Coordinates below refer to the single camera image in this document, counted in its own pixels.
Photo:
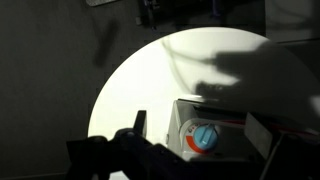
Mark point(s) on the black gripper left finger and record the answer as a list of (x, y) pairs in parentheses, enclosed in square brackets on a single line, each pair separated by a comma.
[(141, 122)]

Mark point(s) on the grey padded gripper right finger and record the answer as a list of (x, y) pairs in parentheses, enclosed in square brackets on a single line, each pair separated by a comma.
[(258, 133)]

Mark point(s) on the white toy stove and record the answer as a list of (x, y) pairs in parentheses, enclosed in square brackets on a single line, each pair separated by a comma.
[(178, 126)]

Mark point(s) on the blue stove knob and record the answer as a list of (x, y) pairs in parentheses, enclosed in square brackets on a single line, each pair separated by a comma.
[(206, 137)]

